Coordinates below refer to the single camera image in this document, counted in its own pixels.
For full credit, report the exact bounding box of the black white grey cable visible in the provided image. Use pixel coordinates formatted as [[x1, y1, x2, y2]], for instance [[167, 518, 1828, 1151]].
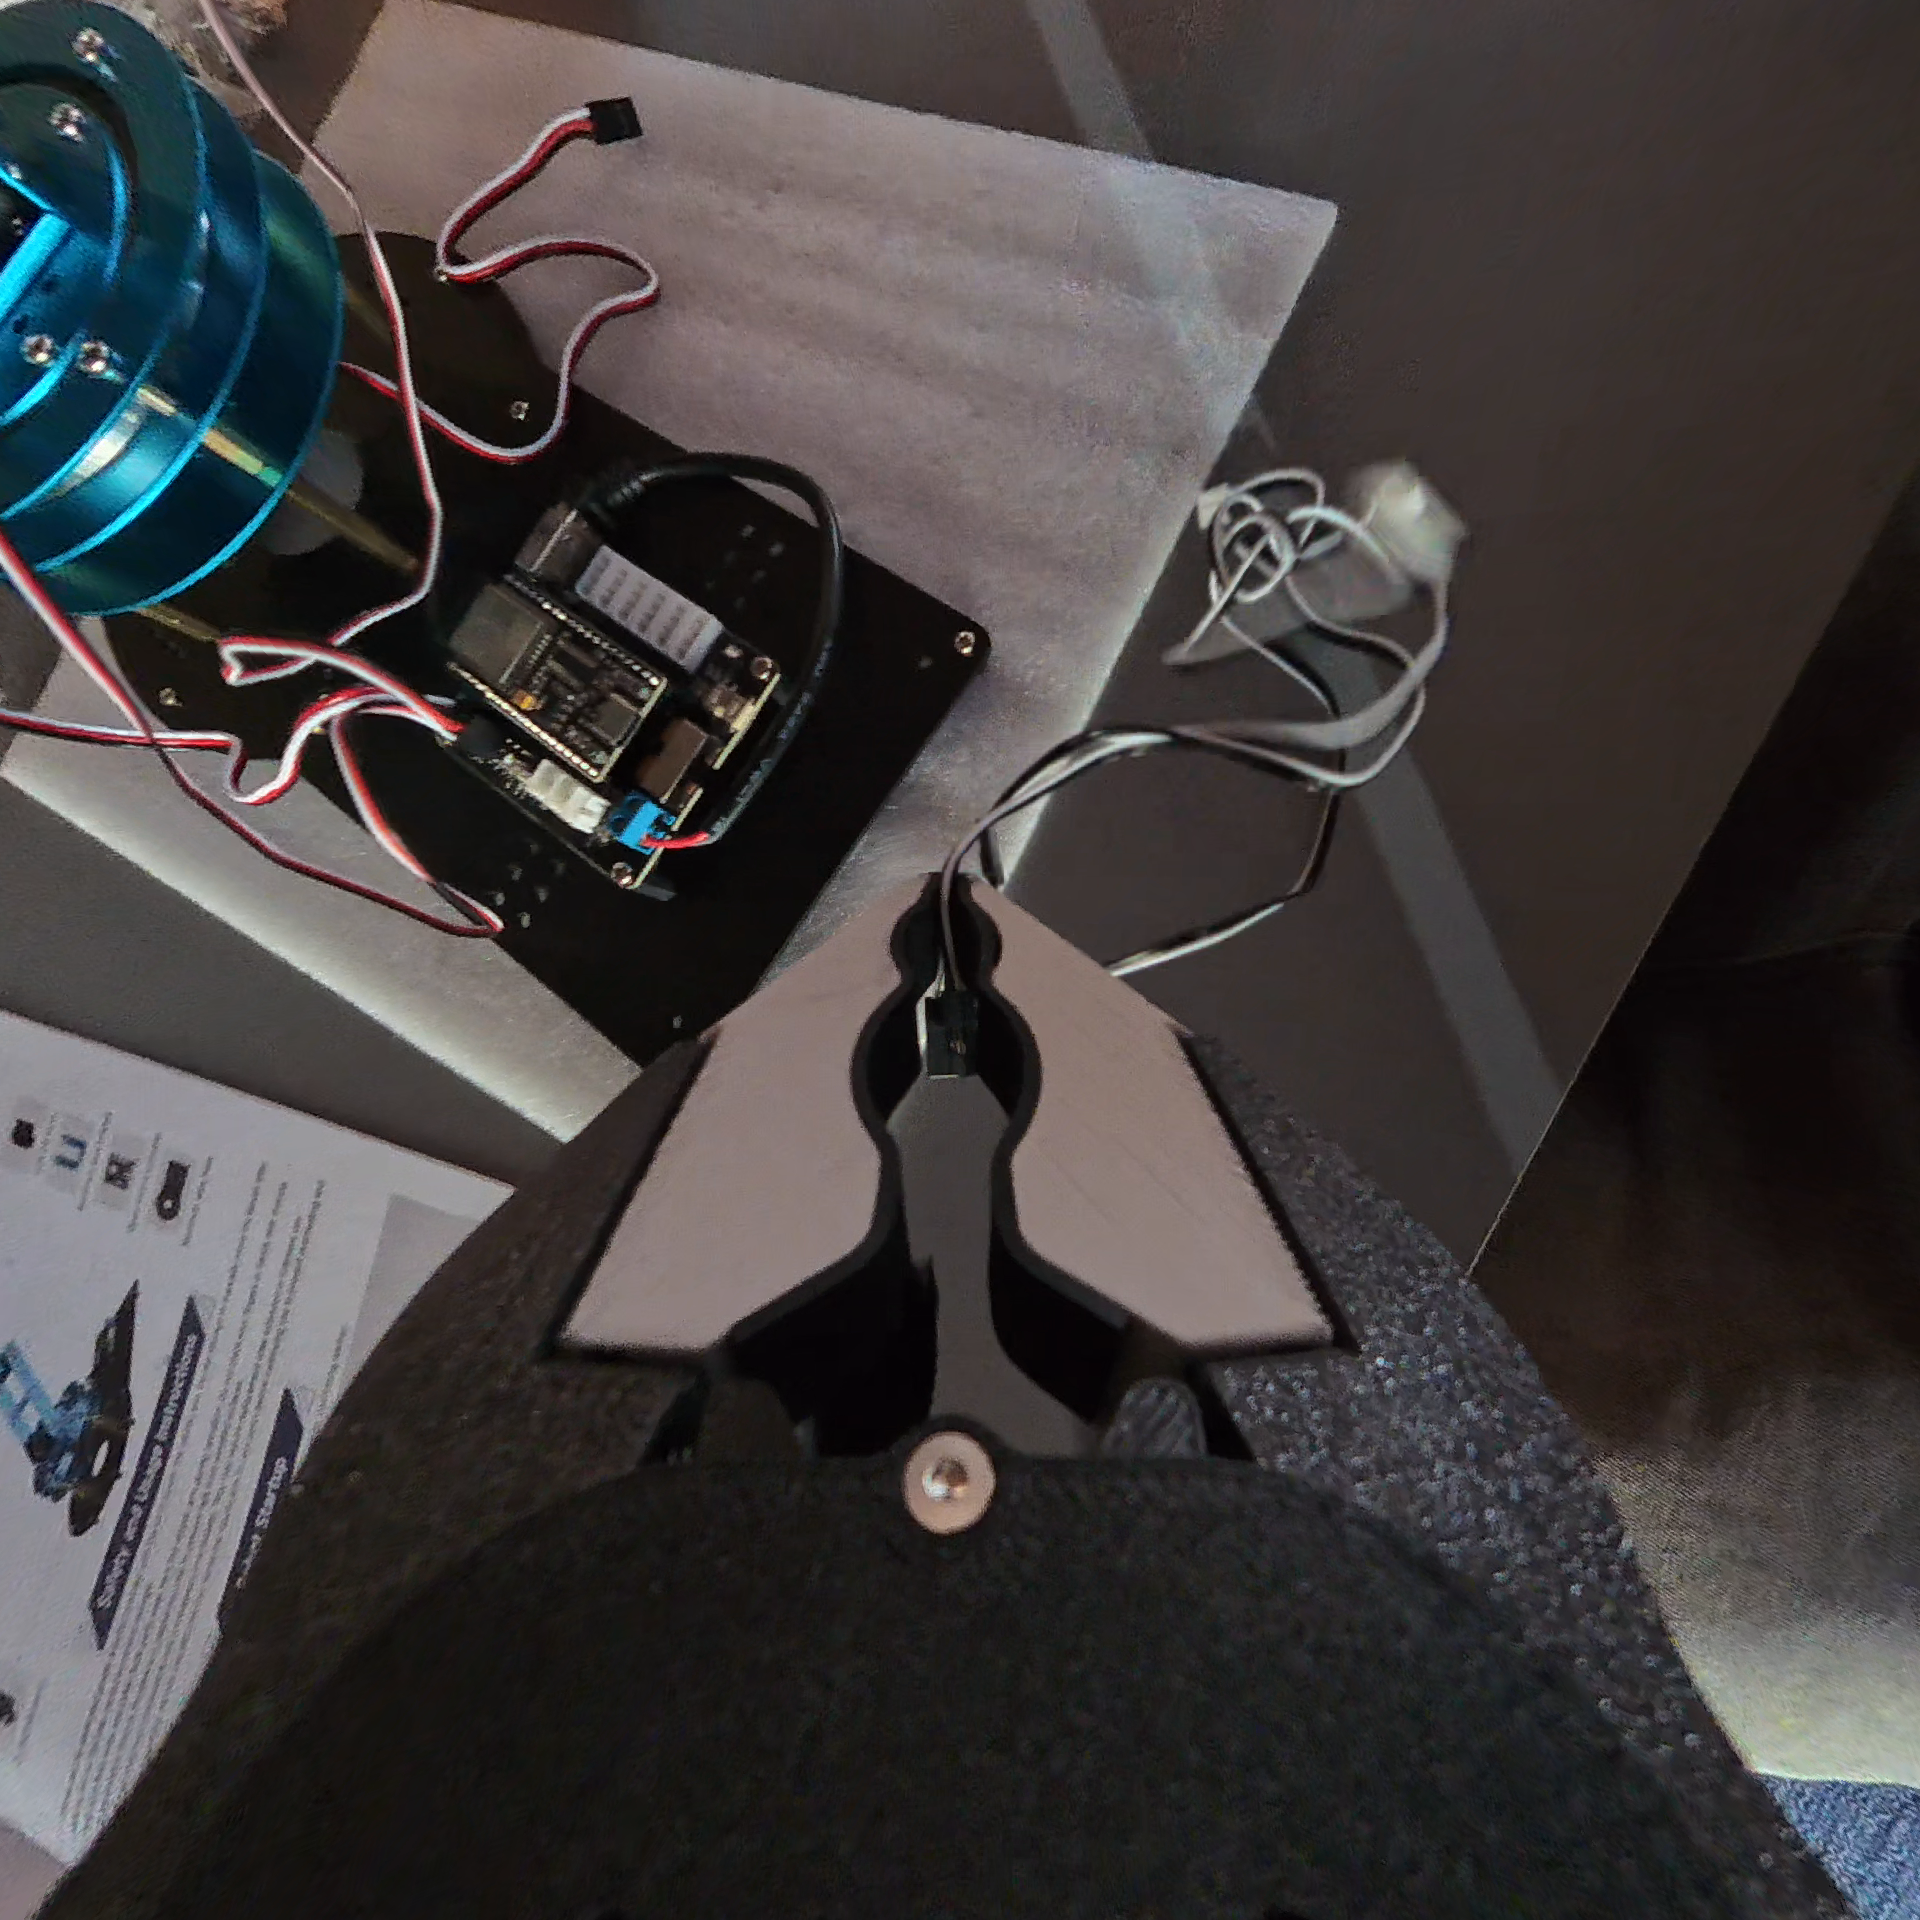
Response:
[[920, 461, 1473, 1085]]

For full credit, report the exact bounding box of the white foam sheet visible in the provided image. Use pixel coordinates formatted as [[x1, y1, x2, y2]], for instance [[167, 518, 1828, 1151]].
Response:
[[0, 29, 1339, 1142]]

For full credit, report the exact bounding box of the red white servo cable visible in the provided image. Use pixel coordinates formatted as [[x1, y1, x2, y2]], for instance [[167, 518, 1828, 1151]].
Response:
[[0, 525, 505, 938], [195, 0, 663, 466], [323, 358, 452, 632]]

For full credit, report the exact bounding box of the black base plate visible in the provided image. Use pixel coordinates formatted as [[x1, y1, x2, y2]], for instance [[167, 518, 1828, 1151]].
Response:
[[97, 223, 993, 1057]]

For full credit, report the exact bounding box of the circuit board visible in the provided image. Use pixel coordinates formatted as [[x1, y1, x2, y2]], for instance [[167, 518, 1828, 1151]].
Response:
[[434, 502, 788, 896]]

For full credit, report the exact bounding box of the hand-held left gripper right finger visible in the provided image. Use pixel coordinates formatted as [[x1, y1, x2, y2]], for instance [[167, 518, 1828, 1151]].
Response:
[[959, 877, 1339, 1354]]

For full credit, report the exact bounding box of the instruction manual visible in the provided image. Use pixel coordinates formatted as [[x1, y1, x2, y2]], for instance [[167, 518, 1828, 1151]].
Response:
[[0, 1008, 519, 1869]]

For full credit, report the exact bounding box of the black usb cable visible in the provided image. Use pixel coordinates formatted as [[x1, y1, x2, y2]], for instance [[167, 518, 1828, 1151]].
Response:
[[570, 456, 845, 840]]

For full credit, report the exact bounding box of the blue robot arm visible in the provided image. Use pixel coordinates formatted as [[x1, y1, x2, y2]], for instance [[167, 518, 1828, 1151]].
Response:
[[0, 0, 349, 620]]

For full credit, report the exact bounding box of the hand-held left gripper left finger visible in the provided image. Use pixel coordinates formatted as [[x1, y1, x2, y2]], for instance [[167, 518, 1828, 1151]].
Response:
[[559, 877, 951, 1354]]

